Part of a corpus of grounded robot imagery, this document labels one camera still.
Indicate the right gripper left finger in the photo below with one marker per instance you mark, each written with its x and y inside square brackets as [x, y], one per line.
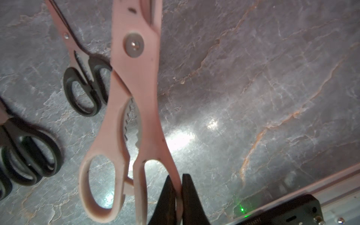
[165, 211]

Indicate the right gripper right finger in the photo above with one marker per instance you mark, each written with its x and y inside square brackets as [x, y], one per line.
[193, 213]

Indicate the pink handled scissors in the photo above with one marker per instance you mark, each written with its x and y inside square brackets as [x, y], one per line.
[135, 51]

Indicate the large black scissors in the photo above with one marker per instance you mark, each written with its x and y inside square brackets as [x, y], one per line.
[22, 160]

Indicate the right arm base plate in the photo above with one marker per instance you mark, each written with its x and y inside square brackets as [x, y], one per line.
[302, 210]

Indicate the aluminium front rail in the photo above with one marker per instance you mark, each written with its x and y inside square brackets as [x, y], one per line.
[338, 194]

